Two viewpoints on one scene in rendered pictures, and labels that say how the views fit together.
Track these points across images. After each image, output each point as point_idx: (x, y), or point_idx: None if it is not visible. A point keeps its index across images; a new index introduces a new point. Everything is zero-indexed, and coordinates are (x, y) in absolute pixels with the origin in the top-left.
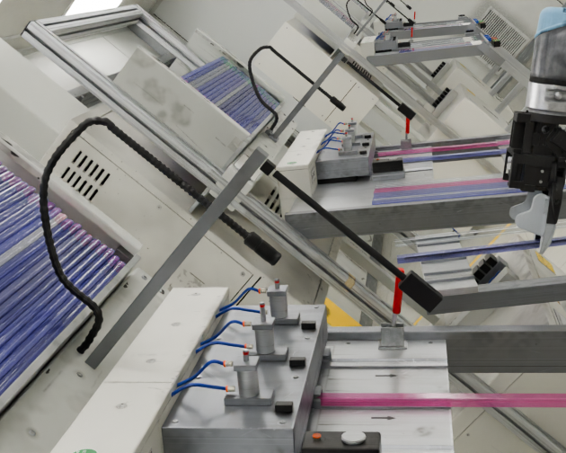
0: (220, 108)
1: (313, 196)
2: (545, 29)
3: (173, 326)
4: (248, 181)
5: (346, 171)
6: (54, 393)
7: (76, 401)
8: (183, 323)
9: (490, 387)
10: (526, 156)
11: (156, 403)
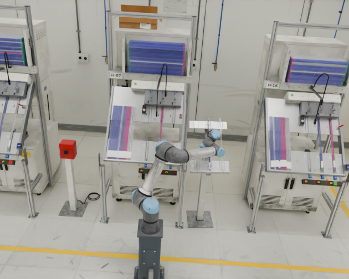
0: (291, 72)
1: (286, 103)
2: (212, 130)
3: (169, 86)
4: (264, 86)
5: (300, 109)
6: (150, 76)
7: (152, 79)
8: (170, 87)
9: (254, 152)
10: (207, 133)
11: (146, 88)
